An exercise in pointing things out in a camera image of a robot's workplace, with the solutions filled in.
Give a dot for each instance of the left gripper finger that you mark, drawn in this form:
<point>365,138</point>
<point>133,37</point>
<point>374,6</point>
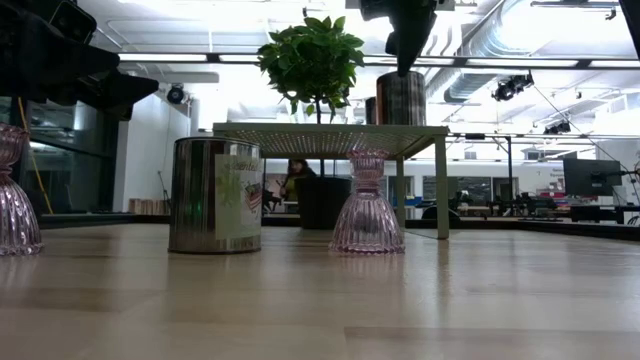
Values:
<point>120,92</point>
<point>75,57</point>

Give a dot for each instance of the dark ribbed tin can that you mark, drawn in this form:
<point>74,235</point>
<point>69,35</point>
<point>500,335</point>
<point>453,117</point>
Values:
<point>400,100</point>

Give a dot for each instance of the silver tin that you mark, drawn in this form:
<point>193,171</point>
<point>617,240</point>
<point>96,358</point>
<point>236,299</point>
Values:
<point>200,195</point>

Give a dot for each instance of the pink ribbed glass candle holder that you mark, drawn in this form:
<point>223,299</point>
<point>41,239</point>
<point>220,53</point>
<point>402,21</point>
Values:
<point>17,220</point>
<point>367,220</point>

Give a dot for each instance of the black ceiling spotlight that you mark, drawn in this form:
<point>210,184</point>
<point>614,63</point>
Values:
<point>510,86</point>
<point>175,94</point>
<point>557,128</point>

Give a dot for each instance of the green leafy plant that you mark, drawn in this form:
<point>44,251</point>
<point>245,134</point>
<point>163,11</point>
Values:
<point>310,55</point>

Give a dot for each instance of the green perforated metal riser shelf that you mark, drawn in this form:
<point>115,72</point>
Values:
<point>325,131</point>

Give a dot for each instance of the wooden crate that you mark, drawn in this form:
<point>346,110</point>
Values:
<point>147,206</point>

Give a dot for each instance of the person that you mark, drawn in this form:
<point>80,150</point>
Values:
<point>296,177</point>

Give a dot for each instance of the black plant pot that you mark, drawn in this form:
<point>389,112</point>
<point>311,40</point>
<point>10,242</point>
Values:
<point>322,205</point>

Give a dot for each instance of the black chair back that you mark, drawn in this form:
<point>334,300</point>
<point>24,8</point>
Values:
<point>440,214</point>

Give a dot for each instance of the dark computer monitor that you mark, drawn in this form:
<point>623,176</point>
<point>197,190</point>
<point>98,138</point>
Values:
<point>592,177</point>

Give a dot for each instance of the black desk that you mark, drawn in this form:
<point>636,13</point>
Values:
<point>600,212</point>

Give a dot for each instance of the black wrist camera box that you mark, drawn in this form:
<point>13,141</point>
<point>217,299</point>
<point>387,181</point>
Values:
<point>74,21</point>

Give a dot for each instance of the distant black gantry frame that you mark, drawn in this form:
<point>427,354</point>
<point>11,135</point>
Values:
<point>509,165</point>

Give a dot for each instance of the black aluminium table frame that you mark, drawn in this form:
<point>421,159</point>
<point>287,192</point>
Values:
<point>550,229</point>

